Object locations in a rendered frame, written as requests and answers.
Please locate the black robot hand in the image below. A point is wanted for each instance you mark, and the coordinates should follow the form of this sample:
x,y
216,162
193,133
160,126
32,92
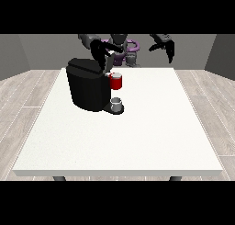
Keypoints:
x,y
97,50
169,50

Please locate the dark table leg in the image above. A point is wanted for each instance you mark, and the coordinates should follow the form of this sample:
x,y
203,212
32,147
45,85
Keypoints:
x,y
59,178
175,178

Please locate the black coffee machine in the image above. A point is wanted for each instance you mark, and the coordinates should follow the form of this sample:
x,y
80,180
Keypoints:
x,y
87,87

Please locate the small grey cup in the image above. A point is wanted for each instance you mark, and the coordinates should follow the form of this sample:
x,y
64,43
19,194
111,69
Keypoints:
x,y
116,104

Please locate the pale grey machine lid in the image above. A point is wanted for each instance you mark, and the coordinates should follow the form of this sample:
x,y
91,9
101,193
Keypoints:
x,y
110,53

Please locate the grey robot trunk purple rings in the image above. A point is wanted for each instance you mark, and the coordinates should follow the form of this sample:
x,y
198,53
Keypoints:
x,y
132,50

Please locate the red pod holder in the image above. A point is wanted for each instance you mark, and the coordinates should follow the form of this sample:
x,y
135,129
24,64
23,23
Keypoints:
x,y
116,83

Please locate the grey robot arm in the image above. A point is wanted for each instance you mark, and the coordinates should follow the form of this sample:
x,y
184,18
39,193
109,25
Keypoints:
x,y
86,38
162,36

